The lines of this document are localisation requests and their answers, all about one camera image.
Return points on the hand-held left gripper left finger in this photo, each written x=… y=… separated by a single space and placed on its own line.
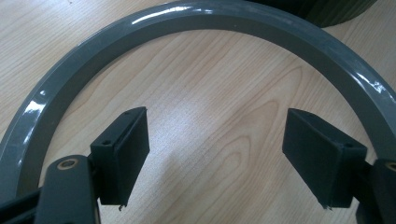
x=123 y=161

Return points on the dark green plastic trash bin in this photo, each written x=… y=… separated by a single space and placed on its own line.
x=317 y=12

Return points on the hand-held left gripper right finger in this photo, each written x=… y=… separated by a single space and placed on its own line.
x=323 y=165

